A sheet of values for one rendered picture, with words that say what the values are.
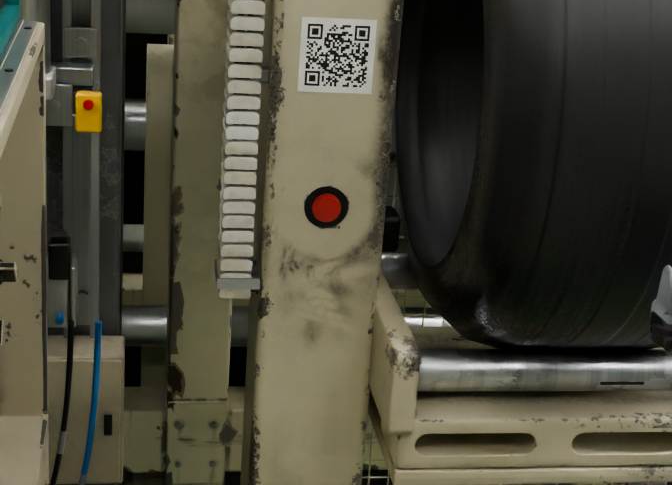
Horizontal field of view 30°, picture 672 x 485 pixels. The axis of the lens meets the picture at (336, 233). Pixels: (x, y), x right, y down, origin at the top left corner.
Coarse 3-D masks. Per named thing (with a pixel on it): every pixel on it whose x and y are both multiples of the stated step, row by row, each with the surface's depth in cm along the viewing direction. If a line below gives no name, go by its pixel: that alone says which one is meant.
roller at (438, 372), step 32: (448, 352) 132; (480, 352) 132; (512, 352) 133; (544, 352) 133; (576, 352) 134; (608, 352) 134; (640, 352) 135; (448, 384) 131; (480, 384) 131; (512, 384) 132; (544, 384) 133; (576, 384) 133; (608, 384) 134; (640, 384) 134
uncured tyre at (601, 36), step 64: (448, 0) 160; (512, 0) 112; (576, 0) 109; (640, 0) 110; (448, 64) 163; (512, 64) 111; (576, 64) 109; (640, 64) 109; (448, 128) 164; (512, 128) 112; (576, 128) 110; (640, 128) 110; (448, 192) 162; (512, 192) 114; (576, 192) 112; (640, 192) 112; (448, 256) 129; (512, 256) 117; (576, 256) 115; (640, 256) 116; (448, 320) 137; (512, 320) 124; (576, 320) 123; (640, 320) 124
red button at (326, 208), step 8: (320, 200) 129; (328, 200) 130; (336, 200) 130; (312, 208) 130; (320, 208) 130; (328, 208) 130; (336, 208) 130; (320, 216) 130; (328, 216) 130; (336, 216) 131
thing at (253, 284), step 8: (216, 264) 136; (216, 272) 134; (216, 280) 134; (224, 280) 132; (232, 280) 133; (240, 280) 133; (248, 280) 133; (256, 280) 133; (224, 288) 133; (232, 288) 133; (240, 288) 133; (248, 288) 133; (256, 288) 133
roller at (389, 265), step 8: (384, 256) 157; (392, 256) 157; (400, 256) 158; (384, 264) 156; (392, 264) 156; (400, 264) 157; (408, 264) 157; (384, 272) 156; (392, 272) 156; (400, 272) 156; (408, 272) 157; (392, 280) 157; (400, 280) 157; (408, 280) 157; (392, 288) 158; (400, 288) 158; (408, 288) 158; (416, 288) 158
